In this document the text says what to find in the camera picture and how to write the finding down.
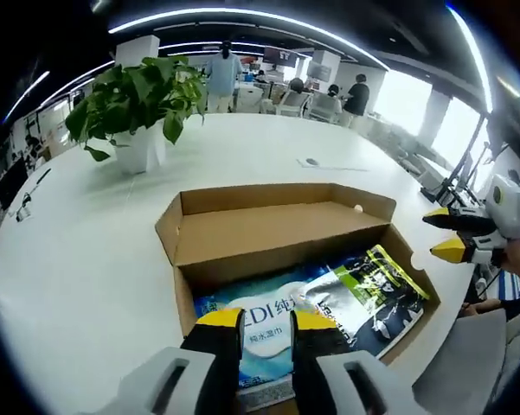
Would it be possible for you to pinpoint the green potted plant white pot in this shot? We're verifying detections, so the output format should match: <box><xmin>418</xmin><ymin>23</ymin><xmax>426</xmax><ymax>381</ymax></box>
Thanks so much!
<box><xmin>64</xmin><ymin>54</ymin><xmax>209</xmax><ymax>176</ymax></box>

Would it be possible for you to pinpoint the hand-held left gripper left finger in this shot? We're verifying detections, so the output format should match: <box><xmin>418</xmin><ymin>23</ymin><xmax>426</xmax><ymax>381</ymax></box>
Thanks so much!
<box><xmin>114</xmin><ymin>307</ymin><xmax>246</xmax><ymax>415</ymax></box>

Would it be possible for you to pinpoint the ceiling light strip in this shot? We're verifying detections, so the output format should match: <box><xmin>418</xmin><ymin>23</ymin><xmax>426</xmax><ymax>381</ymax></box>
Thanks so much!
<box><xmin>447</xmin><ymin>3</ymin><xmax>495</xmax><ymax>114</ymax></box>
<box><xmin>107</xmin><ymin>3</ymin><xmax>390</xmax><ymax>70</ymax></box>

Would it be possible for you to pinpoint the blue wet wipes pack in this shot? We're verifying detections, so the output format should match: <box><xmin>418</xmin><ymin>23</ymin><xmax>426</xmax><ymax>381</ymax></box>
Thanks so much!
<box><xmin>193</xmin><ymin>265</ymin><xmax>334</xmax><ymax>388</ymax></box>

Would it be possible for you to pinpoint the person's light grey clothing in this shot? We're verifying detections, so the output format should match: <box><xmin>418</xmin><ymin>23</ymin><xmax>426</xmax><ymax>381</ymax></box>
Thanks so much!
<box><xmin>410</xmin><ymin>309</ymin><xmax>520</xmax><ymax>415</ymax></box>

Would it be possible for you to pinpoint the white table socket panel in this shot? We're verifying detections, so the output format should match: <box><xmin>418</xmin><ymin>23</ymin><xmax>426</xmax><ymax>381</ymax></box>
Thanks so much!
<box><xmin>296</xmin><ymin>157</ymin><xmax>369</xmax><ymax>173</ymax></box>

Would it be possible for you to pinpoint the black green foil packet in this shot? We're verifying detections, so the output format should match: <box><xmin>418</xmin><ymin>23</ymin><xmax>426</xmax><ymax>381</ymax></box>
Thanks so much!
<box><xmin>305</xmin><ymin>244</ymin><xmax>431</xmax><ymax>358</ymax></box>

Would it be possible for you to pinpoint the black monitor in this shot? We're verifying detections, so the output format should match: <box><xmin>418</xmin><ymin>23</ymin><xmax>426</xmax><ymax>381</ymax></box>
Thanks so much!
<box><xmin>0</xmin><ymin>157</ymin><xmax>29</xmax><ymax>213</ymax></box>

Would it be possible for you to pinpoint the brown cardboard shoe box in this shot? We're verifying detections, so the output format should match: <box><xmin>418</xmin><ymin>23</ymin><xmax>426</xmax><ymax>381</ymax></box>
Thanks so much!
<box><xmin>154</xmin><ymin>182</ymin><xmax>441</xmax><ymax>368</ymax></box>

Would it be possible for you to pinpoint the white office chair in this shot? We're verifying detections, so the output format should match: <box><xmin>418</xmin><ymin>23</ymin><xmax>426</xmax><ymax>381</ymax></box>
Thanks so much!
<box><xmin>276</xmin><ymin>91</ymin><xmax>313</xmax><ymax>118</ymax></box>
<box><xmin>310</xmin><ymin>93</ymin><xmax>343</xmax><ymax>123</ymax></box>

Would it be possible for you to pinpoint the small white gadget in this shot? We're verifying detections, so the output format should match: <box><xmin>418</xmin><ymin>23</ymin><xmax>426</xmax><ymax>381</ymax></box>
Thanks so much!
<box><xmin>15</xmin><ymin>192</ymin><xmax>34</xmax><ymax>221</ymax></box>

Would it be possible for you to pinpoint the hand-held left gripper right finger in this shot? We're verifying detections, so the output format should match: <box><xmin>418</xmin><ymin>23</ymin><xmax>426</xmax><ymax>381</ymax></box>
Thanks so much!
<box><xmin>289</xmin><ymin>310</ymin><xmax>413</xmax><ymax>415</ymax></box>

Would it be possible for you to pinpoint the black tripod stand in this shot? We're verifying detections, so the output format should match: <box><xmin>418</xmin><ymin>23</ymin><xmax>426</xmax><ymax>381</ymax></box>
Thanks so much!
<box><xmin>419</xmin><ymin>129</ymin><xmax>490</xmax><ymax>204</ymax></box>

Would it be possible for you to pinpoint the black pen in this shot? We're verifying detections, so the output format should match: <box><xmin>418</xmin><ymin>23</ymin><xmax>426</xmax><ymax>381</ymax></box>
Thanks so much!
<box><xmin>32</xmin><ymin>168</ymin><xmax>52</xmax><ymax>192</ymax></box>

